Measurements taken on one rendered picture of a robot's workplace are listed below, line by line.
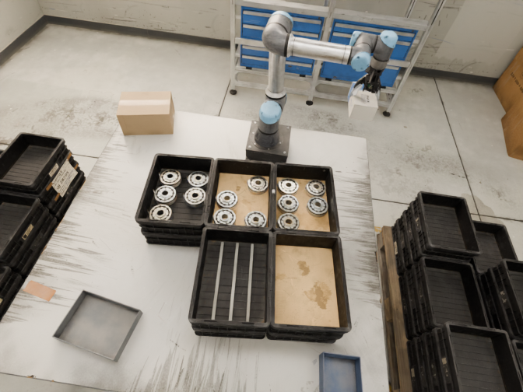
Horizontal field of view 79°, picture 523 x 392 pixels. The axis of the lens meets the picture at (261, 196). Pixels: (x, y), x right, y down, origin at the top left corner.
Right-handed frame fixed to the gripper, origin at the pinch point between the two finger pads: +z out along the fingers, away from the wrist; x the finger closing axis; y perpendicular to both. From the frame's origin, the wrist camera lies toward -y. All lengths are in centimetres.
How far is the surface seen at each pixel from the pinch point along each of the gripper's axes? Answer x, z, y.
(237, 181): -59, 28, 46
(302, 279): -22, 28, 93
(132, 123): -128, 32, 11
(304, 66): -25, 71, -138
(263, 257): -40, 28, 86
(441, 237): 67, 62, 39
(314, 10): -26, 19, -137
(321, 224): -15, 28, 64
